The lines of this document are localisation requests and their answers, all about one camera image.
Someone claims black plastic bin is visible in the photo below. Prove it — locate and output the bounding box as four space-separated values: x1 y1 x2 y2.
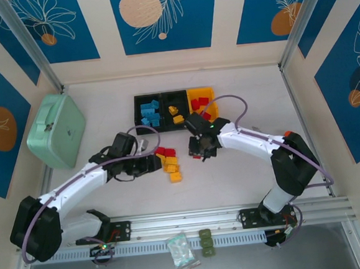
132 93 165 136
160 89 192 133

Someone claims yellow plastic bin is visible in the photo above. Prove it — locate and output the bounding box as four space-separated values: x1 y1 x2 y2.
186 87 221 125

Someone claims mint green zip case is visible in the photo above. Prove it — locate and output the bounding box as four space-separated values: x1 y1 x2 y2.
23 91 90 173

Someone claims clear plastic zip bag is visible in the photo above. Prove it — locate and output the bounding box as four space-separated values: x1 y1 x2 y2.
165 230 201 269

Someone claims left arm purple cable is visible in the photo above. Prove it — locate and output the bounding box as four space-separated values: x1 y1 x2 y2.
11 123 171 269

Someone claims aluminium mounting rail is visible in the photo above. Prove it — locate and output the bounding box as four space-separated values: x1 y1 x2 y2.
14 197 358 254

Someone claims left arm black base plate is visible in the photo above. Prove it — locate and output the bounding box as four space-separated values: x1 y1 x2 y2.
73 220 134 246

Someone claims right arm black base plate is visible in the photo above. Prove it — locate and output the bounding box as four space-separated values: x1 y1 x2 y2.
237 204 300 230

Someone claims white slotted cable duct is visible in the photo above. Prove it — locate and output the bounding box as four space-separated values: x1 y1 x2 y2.
50 230 267 263

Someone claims aluminium side rail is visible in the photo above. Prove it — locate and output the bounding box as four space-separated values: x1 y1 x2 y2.
279 62 337 201
40 166 55 198

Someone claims small circuit board with wires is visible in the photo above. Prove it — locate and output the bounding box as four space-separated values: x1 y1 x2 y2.
88 241 118 267
264 224 302 250

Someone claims aluminium frame post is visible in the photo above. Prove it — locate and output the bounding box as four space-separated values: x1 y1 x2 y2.
272 0 343 73
0 0 67 99

